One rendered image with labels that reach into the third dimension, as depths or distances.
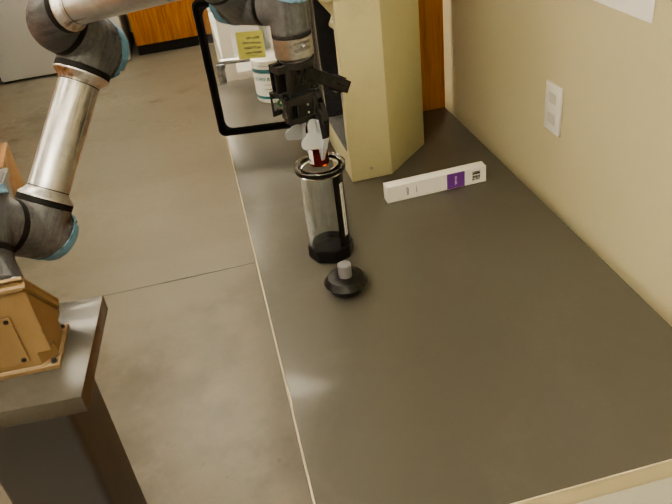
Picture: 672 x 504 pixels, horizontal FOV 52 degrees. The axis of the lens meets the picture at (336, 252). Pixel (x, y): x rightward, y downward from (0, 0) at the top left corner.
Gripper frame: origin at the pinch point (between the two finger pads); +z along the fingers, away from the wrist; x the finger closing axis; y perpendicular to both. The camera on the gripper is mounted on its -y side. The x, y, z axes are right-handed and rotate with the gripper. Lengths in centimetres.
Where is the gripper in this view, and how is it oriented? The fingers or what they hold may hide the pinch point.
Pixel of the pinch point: (317, 149)
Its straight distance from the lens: 143.8
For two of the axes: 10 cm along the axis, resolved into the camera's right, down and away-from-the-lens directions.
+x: 5.6, 4.1, -7.2
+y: -8.2, 3.9, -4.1
